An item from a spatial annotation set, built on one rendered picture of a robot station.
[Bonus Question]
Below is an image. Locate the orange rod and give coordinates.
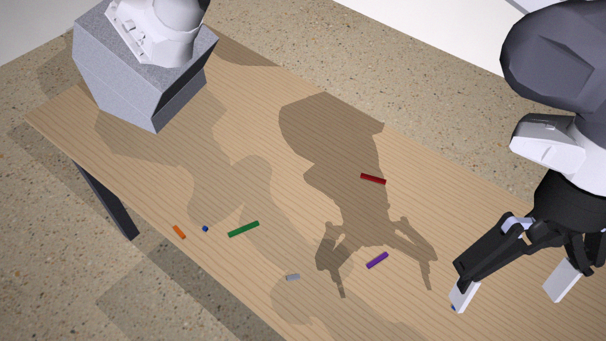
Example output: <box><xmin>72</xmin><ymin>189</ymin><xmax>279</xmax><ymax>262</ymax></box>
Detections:
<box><xmin>173</xmin><ymin>225</ymin><xmax>186</xmax><ymax>239</ymax></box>

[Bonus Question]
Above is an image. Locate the red rod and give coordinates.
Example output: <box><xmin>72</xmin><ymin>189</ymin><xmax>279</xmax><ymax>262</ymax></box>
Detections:
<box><xmin>360</xmin><ymin>173</ymin><xmax>387</xmax><ymax>185</ymax></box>

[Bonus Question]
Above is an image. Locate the green rod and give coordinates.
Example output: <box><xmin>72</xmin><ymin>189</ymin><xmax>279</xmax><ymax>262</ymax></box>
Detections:
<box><xmin>228</xmin><ymin>220</ymin><xmax>259</xmax><ymax>238</ymax></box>

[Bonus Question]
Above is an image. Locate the purple rod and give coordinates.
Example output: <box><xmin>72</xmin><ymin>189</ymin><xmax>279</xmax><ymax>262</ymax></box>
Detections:
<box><xmin>366</xmin><ymin>252</ymin><xmax>389</xmax><ymax>269</ymax></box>

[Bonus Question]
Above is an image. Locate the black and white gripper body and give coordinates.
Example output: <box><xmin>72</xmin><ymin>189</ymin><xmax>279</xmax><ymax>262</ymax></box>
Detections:
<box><xmin>525</xmin><ymin>169</ymin><xmax>606</xmax><ymax>249</ymax></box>

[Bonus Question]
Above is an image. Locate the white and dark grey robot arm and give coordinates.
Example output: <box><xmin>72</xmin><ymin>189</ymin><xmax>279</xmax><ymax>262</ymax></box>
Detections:
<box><xmin>104</xmin><ymin>0</ymin><xmax>606</xmax><ymax>196</ymax></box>

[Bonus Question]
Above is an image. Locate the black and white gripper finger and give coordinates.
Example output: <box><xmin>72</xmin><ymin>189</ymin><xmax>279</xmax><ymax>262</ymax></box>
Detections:
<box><xmin>542</xmin><ymin>228</ymin><xmax>606</xmax><ymax>303</ymax></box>
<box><xmin>448</xmin><ymin>212</ymin><xmax>563</xmax><ymax>313</ymax></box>

